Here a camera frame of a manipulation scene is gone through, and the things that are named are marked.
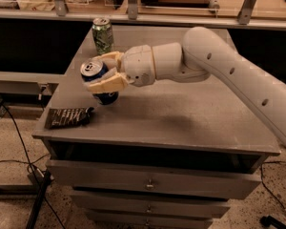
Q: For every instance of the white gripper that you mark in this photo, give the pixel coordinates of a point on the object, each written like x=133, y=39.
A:
x=138, y=65

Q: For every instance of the blue pepsi can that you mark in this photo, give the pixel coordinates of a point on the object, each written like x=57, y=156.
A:
x=91, y=70

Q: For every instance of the black tripod leg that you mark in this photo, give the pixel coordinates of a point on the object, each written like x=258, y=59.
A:
x=42, y=187

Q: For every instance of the grey drawer cabinet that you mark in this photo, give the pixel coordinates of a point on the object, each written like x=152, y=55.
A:
x=194, y=126

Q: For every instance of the grey drawer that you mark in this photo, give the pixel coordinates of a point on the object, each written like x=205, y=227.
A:
x=152, y=221
x=150, y=205
x=151, y=179

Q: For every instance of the bottom grey drawer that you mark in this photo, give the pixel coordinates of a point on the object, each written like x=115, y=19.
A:
x=152, y=221

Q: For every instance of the top grey drawer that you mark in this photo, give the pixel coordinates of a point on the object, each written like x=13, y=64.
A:
x=151, y=179

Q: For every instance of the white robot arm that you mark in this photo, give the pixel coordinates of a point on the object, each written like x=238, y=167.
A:
x=201, y=53

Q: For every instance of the black rxbar chocolate wrapper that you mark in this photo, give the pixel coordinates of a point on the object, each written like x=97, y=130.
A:
x=66, y=118

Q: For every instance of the grey metal railing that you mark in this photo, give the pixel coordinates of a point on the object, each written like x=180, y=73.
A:
x=241, y=14

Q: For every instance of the middle grey drawer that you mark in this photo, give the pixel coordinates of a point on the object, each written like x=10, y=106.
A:
x=150, y=205

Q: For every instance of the green soda can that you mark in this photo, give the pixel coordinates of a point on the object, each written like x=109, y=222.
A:
x=102, y=35

